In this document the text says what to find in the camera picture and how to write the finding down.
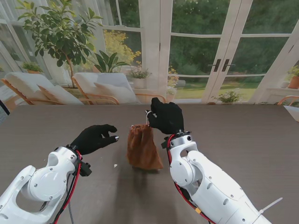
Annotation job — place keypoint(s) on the white paper sheet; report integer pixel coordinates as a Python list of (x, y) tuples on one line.
[(293, 112)]

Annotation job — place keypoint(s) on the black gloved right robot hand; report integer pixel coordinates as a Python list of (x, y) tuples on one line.
[(167, 117)]

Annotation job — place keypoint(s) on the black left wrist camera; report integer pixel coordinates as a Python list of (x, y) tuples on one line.
[(85, 170)]

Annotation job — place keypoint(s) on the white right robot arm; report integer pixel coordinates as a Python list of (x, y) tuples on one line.
[(215, 186)]

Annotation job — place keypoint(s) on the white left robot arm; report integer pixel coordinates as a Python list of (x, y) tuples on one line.
[(35, 186)]

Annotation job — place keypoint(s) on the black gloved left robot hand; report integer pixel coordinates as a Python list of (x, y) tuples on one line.
[(93, 138)]

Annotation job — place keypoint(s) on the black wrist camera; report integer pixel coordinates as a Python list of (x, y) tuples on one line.
[(164, 143), (85, 170)]

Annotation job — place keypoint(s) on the printed sunroom backdrop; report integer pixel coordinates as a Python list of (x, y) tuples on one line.
[(198, 51)]

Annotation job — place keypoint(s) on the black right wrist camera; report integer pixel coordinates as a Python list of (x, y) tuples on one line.
[(164, 143)]

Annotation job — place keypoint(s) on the dark object at table edge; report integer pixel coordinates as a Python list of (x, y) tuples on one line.
[(3, 113)]

